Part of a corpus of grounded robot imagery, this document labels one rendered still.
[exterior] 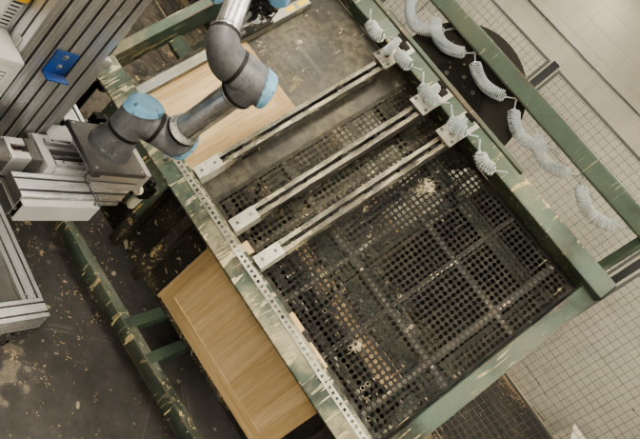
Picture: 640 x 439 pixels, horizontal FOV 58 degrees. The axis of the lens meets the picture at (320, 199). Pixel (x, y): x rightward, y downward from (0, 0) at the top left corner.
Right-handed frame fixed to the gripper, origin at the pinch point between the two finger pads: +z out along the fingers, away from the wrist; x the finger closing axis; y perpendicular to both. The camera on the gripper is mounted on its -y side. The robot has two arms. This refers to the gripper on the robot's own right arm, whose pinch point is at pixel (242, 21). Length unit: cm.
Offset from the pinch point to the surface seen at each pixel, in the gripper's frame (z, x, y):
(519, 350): 1, -133, 107
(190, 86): 64, 10, 6
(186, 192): 64, -44, -2
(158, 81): 68, 13, -7
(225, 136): 57, -18, 17
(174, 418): 110, -134, 1
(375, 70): 15, 2, 78
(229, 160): 52, -33, 14
